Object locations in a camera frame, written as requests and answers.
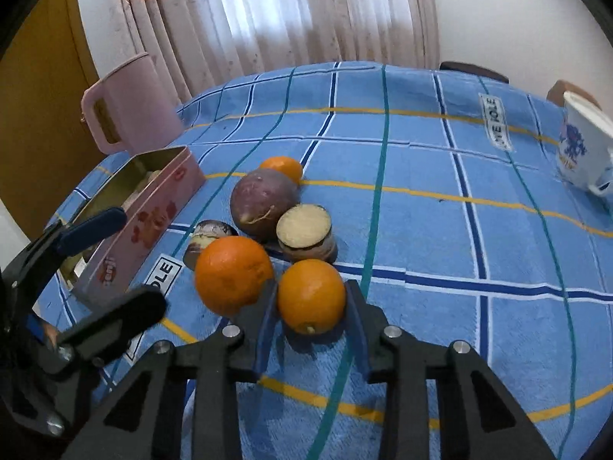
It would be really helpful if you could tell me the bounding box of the halved mangosteen purple shell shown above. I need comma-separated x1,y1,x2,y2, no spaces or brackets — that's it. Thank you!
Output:
183,219,238,271

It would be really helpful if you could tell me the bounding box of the white blue floral mug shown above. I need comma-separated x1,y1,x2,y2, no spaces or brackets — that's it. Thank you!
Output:
557,92,613,197

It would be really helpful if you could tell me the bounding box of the purple passion fruit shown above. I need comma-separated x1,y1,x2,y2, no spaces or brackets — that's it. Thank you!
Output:
229,168,299,241

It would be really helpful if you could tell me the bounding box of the pink electric kettle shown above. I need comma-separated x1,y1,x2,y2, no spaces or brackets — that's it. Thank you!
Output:
81,52,184,156

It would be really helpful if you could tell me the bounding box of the blue plaid tablecloth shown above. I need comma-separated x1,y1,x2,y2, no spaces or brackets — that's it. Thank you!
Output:
97,62,612,459

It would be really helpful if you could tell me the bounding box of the halved mangosteen cut face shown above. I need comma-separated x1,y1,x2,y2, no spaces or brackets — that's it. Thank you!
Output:
276,204,338,264

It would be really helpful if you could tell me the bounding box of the large orange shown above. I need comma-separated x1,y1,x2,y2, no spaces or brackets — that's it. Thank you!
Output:
276,259,346,337
194,236,274,318

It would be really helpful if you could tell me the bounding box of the gold pink metal tin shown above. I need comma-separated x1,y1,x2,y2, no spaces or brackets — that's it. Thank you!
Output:
60,145,206,309

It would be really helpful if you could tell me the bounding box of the small orange tangerine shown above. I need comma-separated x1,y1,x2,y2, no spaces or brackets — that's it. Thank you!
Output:
260,156,303,185

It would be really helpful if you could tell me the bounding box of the dark round stool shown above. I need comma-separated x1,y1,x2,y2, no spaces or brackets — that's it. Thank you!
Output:
438,60,510,84

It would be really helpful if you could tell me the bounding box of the floral sheer curtain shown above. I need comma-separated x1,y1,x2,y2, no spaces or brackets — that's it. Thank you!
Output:
107,0,439,105

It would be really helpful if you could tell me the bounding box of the brown wooden door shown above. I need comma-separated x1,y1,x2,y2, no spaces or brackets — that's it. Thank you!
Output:
1,0,103,239

